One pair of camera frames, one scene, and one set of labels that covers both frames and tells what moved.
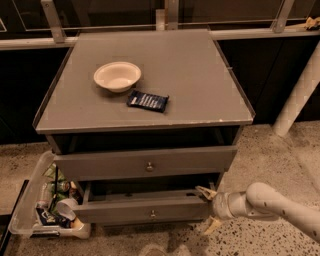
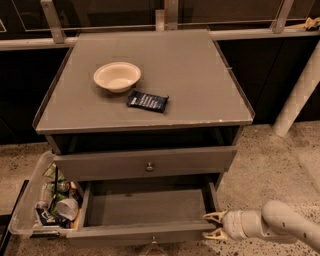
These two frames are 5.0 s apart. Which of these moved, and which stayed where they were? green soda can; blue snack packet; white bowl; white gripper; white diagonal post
Moved: white gripper
Stayed: white diagonal post; green soda can; white bowl; blue snack packet
